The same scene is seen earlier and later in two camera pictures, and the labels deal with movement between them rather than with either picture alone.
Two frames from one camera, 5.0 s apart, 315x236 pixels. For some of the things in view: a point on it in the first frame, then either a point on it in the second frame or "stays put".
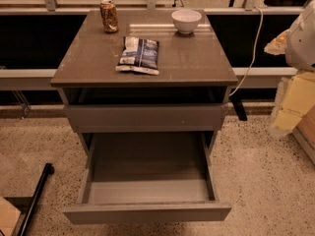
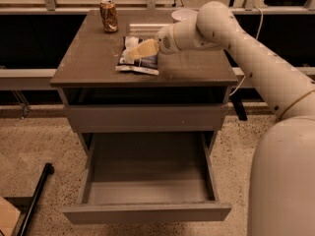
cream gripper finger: x=278 y=45 -> x=166 y=42
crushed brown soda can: x=109 y=16 stays put
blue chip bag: x=140 y=55 stays put
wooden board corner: x=9 y=216 stays put
